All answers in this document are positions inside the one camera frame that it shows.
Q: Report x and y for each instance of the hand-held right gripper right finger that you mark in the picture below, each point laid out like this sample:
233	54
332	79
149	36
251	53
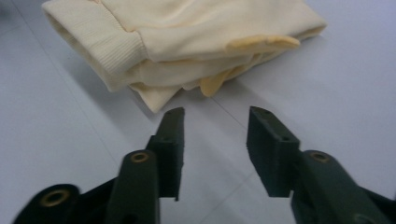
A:
271	155

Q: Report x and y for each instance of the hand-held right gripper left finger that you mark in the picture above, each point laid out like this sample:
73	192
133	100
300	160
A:
171	155

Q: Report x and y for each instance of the cream garment with ribbed cuffs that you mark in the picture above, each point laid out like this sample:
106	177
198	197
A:
174	37

